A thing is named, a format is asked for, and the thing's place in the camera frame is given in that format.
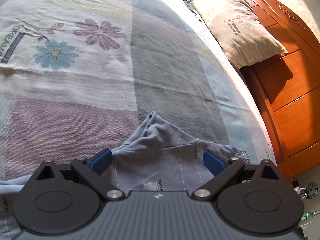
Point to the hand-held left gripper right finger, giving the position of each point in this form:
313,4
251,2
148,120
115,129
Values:
213,162

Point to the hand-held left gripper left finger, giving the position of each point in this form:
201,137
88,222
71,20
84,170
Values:
101,161

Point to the grey pants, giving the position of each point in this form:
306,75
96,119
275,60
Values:
162,160

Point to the white socket with plug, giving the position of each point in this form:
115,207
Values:
297,188

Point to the wooden headboard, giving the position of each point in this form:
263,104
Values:
287,92

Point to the small white fan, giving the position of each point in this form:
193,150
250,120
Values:
312,191

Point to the green striped object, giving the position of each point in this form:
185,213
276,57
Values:
310,216

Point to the large beige pillow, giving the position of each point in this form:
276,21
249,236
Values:
237,25

